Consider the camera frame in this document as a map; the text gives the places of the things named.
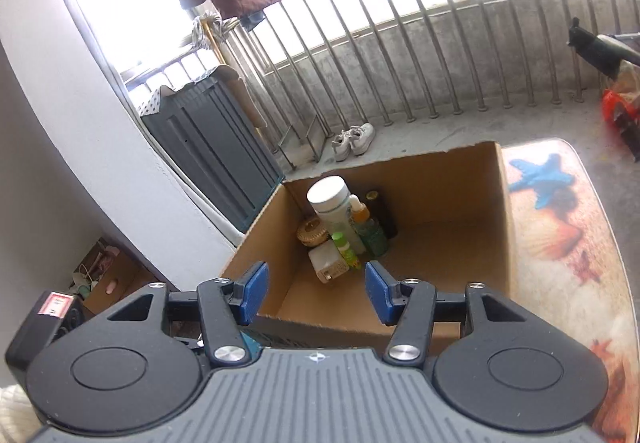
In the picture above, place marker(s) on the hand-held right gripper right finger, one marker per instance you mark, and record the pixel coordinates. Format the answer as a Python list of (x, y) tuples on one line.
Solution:
[(377, 290)]

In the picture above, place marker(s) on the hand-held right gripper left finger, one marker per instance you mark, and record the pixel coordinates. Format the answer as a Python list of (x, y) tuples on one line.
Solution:
[(252, 293)]

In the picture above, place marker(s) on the green dropper bottle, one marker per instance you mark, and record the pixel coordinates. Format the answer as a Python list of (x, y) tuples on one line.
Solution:
[(372, 238)]

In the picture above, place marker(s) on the small green-capped bottle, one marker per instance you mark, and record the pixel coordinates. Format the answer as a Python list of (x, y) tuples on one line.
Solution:
[(342, 243)]

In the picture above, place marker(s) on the white cube container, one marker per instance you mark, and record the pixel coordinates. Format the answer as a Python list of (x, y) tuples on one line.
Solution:
[(325, 260)]

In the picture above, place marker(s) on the dark bottle gold cap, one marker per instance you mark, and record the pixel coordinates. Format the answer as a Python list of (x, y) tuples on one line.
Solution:
[(385, 218)]

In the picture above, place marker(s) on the brown cardboard box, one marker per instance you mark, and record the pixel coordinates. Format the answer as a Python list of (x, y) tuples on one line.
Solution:
[(440, 248)]

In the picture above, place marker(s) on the gold-lid dark jar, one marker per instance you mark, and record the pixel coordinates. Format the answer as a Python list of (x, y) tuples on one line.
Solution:
[(311, 230)]

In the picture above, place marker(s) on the white-capped supplement bottle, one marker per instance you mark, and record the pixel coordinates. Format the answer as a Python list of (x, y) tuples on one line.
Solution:
[(327, 195)]

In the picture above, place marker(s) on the white rolled tube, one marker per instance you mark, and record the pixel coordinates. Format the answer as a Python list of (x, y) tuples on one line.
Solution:
[(227, 230)]

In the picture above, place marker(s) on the small cluttered cardboard box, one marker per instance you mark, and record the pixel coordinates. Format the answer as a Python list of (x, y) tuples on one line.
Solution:
[(130, 273)]

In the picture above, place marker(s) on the white sneaker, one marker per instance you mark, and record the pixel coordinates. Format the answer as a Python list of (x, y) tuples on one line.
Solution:
[(342, 145), (364, 138)]

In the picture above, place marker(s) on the grey slatted cabinet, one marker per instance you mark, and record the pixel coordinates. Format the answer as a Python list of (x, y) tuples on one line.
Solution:
[(210, 148)]

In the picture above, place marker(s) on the seashell printed table mat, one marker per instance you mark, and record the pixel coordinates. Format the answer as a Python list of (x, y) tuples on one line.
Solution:
[(560, 273)]

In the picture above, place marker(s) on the brown cardboard sheet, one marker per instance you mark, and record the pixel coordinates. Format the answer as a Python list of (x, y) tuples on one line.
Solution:
[(250, 103)]

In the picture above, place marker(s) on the metal balcony railing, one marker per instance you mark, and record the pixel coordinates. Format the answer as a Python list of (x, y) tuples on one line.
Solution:
[(457, 108)]

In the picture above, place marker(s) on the dotted white paper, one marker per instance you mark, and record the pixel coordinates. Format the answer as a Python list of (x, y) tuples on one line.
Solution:
[(151, 100)]

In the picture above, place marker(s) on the blue hanging garment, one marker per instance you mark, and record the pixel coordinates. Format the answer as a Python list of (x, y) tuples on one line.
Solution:
[(251, 19)]

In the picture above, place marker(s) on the red bag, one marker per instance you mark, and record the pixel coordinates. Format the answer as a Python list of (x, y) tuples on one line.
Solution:
[(612, 105)]

